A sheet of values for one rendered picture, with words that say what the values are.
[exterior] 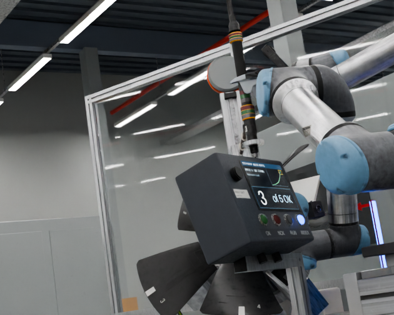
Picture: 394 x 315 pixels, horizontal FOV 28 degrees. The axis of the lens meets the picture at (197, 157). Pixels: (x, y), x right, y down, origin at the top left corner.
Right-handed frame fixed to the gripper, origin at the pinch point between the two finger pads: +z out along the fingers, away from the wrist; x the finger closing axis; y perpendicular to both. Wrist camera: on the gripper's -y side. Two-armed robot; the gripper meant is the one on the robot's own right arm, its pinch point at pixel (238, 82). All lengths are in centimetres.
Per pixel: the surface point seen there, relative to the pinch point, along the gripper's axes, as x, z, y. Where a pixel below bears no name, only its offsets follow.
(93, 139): 92, 112, -19
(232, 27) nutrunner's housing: -2.0, -1.7, -17.6
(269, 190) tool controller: -75, -31, 46
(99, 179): 91, 111, 1
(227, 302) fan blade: -21, 6, 67
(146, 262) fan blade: -5, 38, 51
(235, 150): 51, 25, 10
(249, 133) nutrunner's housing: -1.9, -1.7, 17.2
